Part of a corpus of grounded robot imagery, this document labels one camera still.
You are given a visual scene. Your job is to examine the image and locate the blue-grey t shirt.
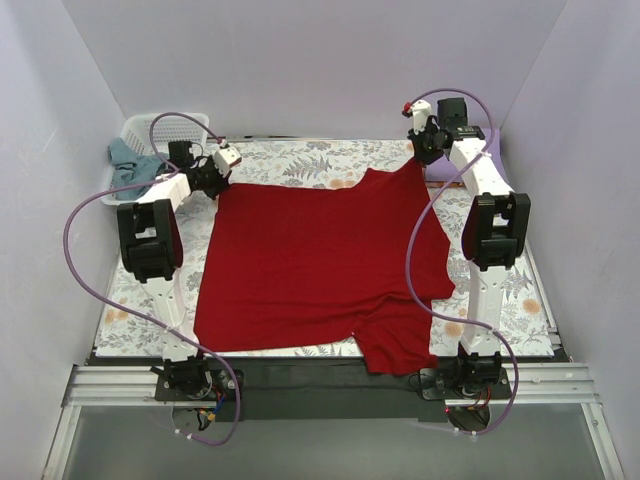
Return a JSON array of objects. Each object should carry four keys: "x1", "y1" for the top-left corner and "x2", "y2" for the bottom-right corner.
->
[{"x1": 108, "y1": 138, "x2": 168, "y2": 201}]

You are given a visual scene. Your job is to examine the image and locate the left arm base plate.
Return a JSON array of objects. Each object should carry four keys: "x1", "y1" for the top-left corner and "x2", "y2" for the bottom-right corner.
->
[{"x1": 150, "y1": 366, "x2": 245, "y2": 402}]

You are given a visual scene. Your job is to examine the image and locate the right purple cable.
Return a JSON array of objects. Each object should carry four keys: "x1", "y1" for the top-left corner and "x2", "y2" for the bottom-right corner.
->
[{"x1": 405, "y1": 87, "x2": 519, "y2": 437}]

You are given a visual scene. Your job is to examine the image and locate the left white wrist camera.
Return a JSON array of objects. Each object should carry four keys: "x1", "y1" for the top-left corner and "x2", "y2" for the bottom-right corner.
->
[{"x1": 213, "y1": 145, "x2": 242, "y2": 177}]

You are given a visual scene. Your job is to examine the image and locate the aluminium rail frame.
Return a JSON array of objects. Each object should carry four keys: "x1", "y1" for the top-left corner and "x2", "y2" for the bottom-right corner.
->
[{"x1": 44, "y1": 359, "x2": 624, "y2": 479}]

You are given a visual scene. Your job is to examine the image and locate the folded purple t shirt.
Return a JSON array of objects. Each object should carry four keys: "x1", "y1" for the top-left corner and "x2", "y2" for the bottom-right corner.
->
[{"x1": 424, "y1": 139, "x2": 507, "y2": 189}]

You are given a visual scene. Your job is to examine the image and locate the purple cable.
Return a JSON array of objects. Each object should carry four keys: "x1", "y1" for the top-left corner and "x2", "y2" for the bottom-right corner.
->
[
  {"x1": 62, "y1": 112, "x2": 244, "y2": 446},
  {"x1": 405, "y1": 87, "x2": 519, "y2": 437}
]

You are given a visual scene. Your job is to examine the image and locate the floral tablecloth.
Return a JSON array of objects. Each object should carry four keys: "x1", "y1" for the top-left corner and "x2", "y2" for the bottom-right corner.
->
[{"x1": 94, "y1": 140, "x2": 559, "y2": 358}]

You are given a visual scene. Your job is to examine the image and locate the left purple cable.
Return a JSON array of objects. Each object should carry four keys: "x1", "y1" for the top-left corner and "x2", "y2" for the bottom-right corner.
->
[{"x1": 62, "y1": 112, "x2": 244, "y2": 446}]

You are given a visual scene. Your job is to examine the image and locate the red t shirt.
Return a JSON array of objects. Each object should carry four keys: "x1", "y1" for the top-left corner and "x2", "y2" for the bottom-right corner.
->
[{"x1": 195, "y1": 161, "x2": 454, "y2": 375}]

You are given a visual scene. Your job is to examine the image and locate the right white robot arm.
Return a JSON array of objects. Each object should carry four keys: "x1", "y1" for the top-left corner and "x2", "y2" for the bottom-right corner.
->
[{"x1": 402, "y1": 97, "x2": 531, "y2": 398}]

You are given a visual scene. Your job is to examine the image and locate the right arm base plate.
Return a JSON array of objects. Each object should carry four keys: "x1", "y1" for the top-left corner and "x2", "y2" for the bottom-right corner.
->
[{"x1": 417, "y1": 366, "x2": 512, "y2": 401}]

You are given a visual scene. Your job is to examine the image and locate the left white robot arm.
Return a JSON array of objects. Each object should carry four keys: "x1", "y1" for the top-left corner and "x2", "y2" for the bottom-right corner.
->
[{"x1": 117, "y1": 142, "x2": 242, "y2": 400}]

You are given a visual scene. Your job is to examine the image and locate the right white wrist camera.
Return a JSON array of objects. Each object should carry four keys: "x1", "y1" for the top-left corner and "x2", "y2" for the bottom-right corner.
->
[{"x1": 402, "y1": 99, "x2": 433, "y2": 134}]

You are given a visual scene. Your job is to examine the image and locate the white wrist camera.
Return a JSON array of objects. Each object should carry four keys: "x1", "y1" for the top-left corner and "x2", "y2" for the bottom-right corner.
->
[
  {"x1": 402, "y1": 99, "x2": 433, "y2": 134},
  {"x1": 213, "y1": 145, "x2": 242, "y2": 177}
]

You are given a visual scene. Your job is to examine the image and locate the white plastic basket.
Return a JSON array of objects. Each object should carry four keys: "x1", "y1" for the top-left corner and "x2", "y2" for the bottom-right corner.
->
[{"x1": 101, "y1": 112, "x2": 210, "y2": 206}]

